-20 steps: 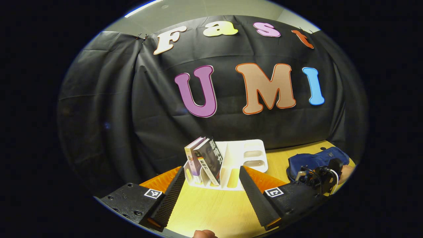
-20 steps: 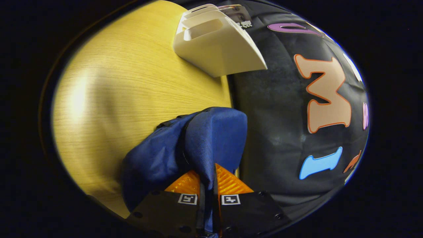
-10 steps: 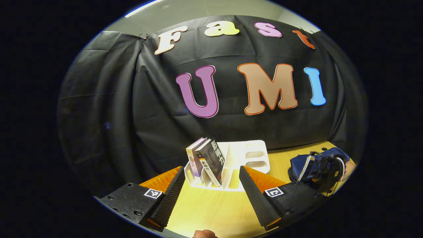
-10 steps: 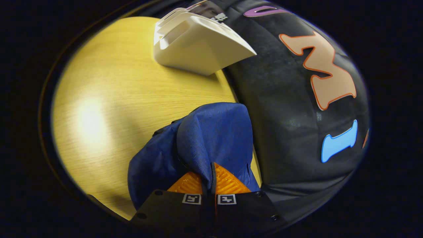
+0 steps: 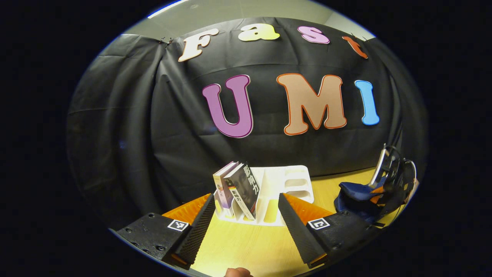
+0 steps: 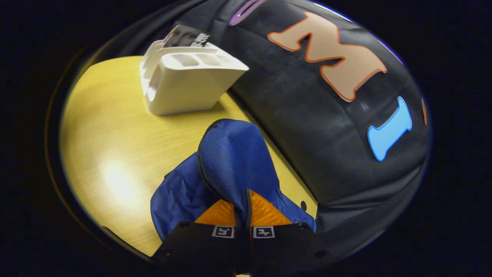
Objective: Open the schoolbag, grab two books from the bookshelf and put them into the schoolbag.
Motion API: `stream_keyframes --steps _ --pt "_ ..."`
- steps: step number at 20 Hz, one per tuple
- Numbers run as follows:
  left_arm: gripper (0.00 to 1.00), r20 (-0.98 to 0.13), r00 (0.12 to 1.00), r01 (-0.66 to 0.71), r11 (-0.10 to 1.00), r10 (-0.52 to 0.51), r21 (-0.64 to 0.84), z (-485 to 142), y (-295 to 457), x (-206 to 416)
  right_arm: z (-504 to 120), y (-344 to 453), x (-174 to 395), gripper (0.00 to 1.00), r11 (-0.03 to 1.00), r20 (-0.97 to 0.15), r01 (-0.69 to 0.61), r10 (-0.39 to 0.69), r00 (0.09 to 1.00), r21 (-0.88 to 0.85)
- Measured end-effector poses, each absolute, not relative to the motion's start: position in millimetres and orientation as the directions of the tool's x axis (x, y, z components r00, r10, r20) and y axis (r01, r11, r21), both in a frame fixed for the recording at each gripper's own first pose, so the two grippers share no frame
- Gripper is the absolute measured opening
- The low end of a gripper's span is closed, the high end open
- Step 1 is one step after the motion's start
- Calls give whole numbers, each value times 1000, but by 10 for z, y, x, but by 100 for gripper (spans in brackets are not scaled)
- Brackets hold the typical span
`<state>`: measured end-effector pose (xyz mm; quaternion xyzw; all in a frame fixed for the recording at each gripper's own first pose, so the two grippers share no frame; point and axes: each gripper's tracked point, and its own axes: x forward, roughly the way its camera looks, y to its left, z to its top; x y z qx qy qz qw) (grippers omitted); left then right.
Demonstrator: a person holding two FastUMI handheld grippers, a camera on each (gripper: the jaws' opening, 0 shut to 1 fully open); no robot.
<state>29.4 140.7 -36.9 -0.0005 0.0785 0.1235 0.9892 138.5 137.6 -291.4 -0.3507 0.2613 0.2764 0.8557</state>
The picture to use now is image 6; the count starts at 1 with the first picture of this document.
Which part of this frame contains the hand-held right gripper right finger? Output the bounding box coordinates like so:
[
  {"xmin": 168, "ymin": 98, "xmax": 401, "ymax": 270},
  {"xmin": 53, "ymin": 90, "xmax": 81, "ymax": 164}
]
[{"xmin": 246, "ymin": 189, "xmax": 339, "ymax": 274}]

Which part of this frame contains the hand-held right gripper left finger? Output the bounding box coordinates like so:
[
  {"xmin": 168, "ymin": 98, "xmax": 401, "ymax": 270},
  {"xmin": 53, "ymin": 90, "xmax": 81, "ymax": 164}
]
[{"xmin": 154, "ymin": 198, "xmax": 239, "ymax": 275}]

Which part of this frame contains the blue schoolbag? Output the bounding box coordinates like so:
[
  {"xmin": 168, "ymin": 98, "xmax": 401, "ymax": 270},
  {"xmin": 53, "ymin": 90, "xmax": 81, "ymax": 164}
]
[{"xmin": 150, "ymin": 118, "xmax": 317, "ymax": 242}]

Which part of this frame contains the white plastic bookshelf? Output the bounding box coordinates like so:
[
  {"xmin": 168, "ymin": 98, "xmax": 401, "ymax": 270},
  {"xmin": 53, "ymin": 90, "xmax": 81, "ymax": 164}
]
[{"xmin": 140, "ymin": 40, "xmax": 249, "ymax": 116}]

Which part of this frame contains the dark cover book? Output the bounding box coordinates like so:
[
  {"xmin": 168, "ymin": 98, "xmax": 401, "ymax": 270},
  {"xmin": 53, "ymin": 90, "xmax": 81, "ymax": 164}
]
[{"xmin": 163, "ymin": 25, "xmax": 210, "ymax": 48}]

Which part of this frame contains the black backdrop cloth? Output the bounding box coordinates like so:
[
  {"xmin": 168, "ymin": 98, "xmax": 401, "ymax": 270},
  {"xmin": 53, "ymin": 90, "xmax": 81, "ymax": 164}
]
[{"xmin": 96, "ymin": 0, "xmax": 432, "ymax": 247}]

